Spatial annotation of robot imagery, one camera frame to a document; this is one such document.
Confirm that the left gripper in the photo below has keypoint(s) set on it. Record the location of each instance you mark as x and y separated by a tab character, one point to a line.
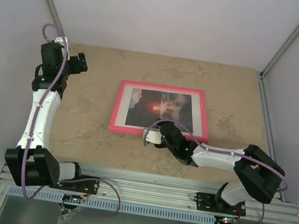
76	68

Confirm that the sunset landscape photo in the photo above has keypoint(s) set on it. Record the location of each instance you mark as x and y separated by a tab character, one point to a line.
148	106

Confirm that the pink picture frame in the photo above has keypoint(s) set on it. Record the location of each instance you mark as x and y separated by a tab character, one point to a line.
117	104

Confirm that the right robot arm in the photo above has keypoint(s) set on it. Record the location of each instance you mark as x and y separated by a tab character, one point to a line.
259	177

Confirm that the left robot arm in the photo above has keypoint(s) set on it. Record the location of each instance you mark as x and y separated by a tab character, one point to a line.
30	162

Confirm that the right controller board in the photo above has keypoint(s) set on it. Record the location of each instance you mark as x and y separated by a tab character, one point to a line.
227	220

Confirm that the controller board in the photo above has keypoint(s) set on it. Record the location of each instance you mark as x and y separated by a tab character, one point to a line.
227	220
79	199

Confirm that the left controller board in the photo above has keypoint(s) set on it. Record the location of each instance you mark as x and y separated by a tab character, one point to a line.
79	199

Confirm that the clear plastic bag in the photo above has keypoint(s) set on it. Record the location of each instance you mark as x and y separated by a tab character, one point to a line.
64	217

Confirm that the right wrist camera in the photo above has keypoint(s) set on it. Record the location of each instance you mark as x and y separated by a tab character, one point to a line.
151	137

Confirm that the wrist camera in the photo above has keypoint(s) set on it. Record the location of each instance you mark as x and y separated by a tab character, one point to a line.
63	42
151	137

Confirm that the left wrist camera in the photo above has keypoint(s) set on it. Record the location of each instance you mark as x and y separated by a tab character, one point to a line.
63	42

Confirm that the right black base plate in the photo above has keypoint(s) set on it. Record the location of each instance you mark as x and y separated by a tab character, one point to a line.
209	202

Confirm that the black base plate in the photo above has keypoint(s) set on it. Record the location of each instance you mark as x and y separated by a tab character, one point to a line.
209	202
86	187

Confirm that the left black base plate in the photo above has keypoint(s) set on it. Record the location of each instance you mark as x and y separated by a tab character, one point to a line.
86	187

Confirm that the aluminium mounting rail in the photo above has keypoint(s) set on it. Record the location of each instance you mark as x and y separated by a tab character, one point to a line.
178	193

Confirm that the blue slotted cable duct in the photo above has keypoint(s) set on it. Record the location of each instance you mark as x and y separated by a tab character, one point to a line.
132	208

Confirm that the right aluminium corner post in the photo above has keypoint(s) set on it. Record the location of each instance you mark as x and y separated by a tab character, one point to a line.
282	50

